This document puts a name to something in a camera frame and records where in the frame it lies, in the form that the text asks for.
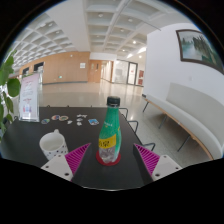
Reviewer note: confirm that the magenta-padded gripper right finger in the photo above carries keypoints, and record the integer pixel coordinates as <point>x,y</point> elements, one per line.
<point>149,159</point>

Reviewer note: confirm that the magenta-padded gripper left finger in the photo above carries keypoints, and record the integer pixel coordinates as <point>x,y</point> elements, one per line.
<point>76,158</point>

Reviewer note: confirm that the green plastic drink bottle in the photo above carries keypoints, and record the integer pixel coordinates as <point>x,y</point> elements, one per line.
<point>110,130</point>

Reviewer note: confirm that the white black-dotted mug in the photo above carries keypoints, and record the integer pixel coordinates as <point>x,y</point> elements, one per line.
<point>53,146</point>

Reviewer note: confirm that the black metal chairs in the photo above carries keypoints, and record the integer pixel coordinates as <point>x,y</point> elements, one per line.
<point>135,122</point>

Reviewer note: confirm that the blue rectangular sticker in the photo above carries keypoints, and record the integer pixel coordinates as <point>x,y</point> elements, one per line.
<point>93,121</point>

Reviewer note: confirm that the round colourful sticker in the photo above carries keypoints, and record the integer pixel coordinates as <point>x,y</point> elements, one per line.
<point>55,117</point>
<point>63,118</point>

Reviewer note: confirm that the round green sticker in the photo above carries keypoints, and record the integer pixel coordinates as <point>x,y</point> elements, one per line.
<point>45,121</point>

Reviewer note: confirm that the long white bench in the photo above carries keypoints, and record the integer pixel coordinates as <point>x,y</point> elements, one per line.
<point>193,113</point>

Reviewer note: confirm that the clear acrylic sign holder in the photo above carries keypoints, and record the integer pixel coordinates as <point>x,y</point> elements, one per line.
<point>29,96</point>

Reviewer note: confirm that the wooden double door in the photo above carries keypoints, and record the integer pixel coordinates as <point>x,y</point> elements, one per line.
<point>95,70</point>

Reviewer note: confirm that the glass entrance door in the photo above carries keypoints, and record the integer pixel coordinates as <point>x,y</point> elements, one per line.
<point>125,71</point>

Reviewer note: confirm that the green leafy potted plant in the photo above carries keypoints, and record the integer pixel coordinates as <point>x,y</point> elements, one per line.
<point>6,86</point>

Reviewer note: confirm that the framed landscape painting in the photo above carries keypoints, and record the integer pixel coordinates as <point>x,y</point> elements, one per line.
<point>200,48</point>

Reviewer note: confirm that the recessed ceiling lights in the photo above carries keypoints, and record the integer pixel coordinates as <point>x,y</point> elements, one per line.
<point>100,15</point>

